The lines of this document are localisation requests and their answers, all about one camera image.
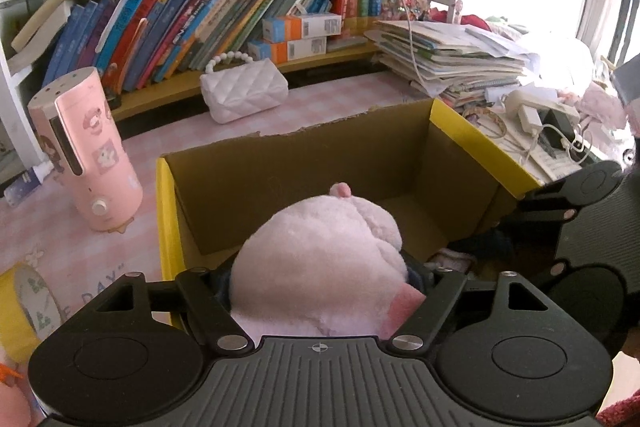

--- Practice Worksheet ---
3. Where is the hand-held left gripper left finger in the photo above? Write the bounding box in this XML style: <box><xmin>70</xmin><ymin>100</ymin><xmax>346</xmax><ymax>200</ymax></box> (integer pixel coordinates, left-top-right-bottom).
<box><xmin>92</xmin><ymin>268</ymin><xmax>255</xmax><ymax>355</ymax></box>

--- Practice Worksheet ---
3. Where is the long white cable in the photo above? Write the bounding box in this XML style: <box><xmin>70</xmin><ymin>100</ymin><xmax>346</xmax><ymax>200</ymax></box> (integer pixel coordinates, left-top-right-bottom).
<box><xmin>356</xmin><ymin>0</ymin><xmax>438</xmax><ymax>100</ymax></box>

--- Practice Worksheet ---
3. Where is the yellow cardboard box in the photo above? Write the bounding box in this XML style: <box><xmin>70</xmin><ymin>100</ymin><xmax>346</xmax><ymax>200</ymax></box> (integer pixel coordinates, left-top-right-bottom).
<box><xmin>155</xmin><ymin>98</ymin><xmax>543</xmax><ymax>328</ymax></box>

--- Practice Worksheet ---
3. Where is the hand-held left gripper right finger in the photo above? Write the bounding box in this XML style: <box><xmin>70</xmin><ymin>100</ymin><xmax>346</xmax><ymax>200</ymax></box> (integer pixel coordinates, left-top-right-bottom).
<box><xmin>389</xmin><ymin>268</ymin><xmax>548</xmax><ymax>355</ymax></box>

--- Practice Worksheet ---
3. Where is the printed paper sheet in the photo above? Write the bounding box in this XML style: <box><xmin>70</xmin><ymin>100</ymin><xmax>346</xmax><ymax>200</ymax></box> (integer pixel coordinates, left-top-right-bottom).
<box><xmin>527</xmin><ymin>139</ymin><xmax>603</xmax><ymax>184</ymax></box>

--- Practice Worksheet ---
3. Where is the white power strip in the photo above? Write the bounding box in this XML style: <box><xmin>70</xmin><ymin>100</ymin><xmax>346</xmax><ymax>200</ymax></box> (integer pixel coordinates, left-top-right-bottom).
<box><xmin>505</xmin><ymin>88</ymin><xmax>583</xmax><ymax>120</ymax></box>

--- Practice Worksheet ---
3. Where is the white charger adapter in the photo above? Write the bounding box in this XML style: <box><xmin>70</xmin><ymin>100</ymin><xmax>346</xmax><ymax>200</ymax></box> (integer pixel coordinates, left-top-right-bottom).
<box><xmin>517</xmin><ymin>104</ymin><xmax>544</xmax><ymax>136</ymax></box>

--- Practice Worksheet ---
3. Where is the pink cartoon humidifier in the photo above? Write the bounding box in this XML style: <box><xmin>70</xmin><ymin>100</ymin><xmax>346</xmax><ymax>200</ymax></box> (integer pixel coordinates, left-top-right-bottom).
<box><xmin>27</xmin><ymin>67</ymin><xmax>143</xmax><ymax>235</ymax></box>

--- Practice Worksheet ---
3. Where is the patterned bangle ring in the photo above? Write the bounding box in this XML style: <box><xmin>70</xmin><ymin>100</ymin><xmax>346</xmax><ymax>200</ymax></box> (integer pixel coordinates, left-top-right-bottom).
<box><xmin>462</xmin><ymin>106</ymin><xmax>507</xmax><ymax>138</ymax></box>

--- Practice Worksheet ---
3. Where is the colourful hair ornament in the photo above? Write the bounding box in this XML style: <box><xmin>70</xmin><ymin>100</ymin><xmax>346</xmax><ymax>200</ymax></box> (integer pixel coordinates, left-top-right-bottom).
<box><xmin>382</xmin><ymin>0</ymin><xmax>432</xmax><ymax>22</ymax></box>

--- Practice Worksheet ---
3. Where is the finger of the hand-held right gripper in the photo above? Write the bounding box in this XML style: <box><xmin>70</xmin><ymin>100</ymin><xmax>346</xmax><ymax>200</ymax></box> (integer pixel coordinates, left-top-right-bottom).
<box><xmin>517</xmin><ymin>182</ymin><xmax>583</xmax><ymax>226</ymax></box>

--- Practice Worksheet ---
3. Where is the yellow tape roll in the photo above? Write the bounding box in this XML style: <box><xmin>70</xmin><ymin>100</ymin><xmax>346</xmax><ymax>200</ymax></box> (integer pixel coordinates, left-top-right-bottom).
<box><xmin>0</xmin><ymin>263</ymin><xmax>66</xmax><ymax>360</ymax></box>

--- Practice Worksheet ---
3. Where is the row of shelved books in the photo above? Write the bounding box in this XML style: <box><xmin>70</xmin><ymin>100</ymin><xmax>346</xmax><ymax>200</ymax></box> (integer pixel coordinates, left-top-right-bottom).
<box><xmin>47</xmin><ymin>0</ymin><xmax>386</xmax><ymax>95</ymax></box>

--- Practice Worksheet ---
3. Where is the wooden bookshelf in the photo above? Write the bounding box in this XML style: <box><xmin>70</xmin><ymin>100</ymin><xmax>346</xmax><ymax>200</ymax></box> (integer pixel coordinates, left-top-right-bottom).
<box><xmin>0</xmin><ymin>0</ymin><xmax>473</xmax><ymax>188</ymax></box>

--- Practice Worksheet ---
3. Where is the cream leaning book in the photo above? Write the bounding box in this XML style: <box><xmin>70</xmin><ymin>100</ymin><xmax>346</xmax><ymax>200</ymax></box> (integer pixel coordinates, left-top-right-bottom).
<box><xmin>11</xmin><ymin>0</ymin><xmax>78</xmax><ymax>52</ymax></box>

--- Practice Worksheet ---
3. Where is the red fuzzy cloth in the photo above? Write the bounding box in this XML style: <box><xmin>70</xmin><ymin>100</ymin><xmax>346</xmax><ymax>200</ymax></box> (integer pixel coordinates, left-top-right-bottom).
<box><xmin>595</xmin><ymin>394</ymin><xmax>640</xmax><ymax>427</ymax></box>

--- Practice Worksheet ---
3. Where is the pink white plush toy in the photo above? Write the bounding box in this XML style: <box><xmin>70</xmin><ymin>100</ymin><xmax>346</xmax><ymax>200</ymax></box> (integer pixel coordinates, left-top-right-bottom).
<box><xmin>231</xmin><ymin>182</ymin><xmax>431</xmax><ymax>340</ymax></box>

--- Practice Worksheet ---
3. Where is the orange blue carton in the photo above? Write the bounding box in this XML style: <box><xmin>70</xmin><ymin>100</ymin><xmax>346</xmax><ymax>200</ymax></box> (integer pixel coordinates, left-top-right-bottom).
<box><xmin>262</xmin><ymin>13</ymin><xmax>343</xmax><ymax>42</ymax></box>
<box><xmin>247</xmin><ymin>36</ymin><xmax>328</xmax><ymax>62</ymax></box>

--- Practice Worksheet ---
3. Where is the small blue spray bottle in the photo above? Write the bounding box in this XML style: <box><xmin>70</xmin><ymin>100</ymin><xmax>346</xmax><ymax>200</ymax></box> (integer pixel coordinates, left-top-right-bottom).
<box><xmin>4</xmin><ymin>161</ymin><xmax>53</xmax><ymax>208</ymax></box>

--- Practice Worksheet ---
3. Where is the pink fuzzy cloth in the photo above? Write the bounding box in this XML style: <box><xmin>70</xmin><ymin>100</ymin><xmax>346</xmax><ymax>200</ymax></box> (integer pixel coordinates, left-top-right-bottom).
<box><xmin>425</xmin><ymin>248</ymin><xmax>476</xmax><ymax>279</ymax></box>

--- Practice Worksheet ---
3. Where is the white quilted pearl-handle handbag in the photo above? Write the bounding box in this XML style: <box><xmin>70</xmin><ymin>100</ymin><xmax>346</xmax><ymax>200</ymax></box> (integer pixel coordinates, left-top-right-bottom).
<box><xmin>200</xmin><ymin>51</ymin><xmax>290</xmax><ymax>124</ymax></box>

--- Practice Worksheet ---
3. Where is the stack of papers and booklets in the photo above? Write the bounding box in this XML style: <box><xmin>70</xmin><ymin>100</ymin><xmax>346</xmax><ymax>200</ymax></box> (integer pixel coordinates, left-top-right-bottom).
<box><xmin>364</xmin><ymin>19</ymin><xmax>538</xmax><ymax>108</ymax></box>

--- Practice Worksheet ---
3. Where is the pink orange plush item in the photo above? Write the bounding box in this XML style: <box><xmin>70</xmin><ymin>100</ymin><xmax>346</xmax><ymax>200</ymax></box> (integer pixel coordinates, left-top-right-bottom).
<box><xmin>0</xmin><ymin>357</ymin><xmax>32</xmax><ymax>427</ymax></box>

